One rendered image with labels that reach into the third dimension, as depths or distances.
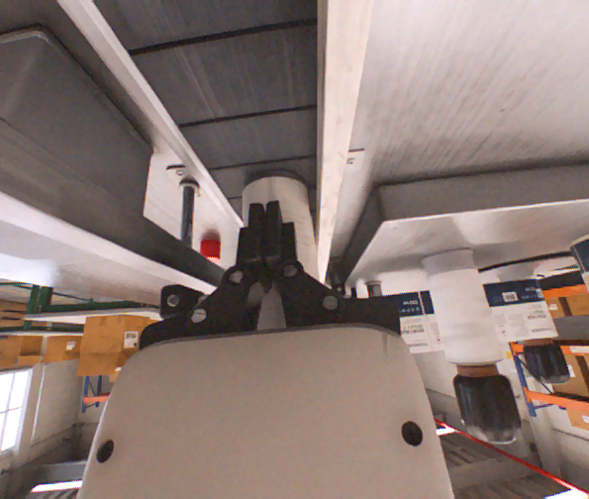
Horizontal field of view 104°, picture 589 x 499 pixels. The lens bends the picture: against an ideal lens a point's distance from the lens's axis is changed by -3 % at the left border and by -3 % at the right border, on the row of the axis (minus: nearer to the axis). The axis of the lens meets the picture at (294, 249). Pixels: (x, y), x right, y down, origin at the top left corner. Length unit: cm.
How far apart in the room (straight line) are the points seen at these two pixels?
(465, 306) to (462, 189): 21
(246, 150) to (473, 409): 48
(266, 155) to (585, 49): 23
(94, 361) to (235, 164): 201
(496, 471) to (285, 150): 631
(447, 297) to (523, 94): 31
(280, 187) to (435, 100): 14
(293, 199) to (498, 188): 27
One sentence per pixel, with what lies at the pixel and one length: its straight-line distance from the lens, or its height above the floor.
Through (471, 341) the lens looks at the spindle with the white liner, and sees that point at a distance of 49.
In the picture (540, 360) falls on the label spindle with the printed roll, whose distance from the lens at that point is 89.
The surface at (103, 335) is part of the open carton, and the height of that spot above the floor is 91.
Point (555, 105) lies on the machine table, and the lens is 32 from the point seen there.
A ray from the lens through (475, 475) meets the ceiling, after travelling 613.
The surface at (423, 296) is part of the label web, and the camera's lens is 71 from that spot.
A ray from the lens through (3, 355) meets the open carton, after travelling 465.
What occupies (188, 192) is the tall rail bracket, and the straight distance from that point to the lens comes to 28.
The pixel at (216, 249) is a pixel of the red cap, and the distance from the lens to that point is 43.
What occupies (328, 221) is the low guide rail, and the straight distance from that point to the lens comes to 18.
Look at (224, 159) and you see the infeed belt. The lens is 17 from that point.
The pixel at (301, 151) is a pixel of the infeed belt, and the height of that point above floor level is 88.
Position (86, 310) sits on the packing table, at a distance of 218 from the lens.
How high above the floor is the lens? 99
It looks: 19 degrees down
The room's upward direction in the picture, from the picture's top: 175 degrees clockwise
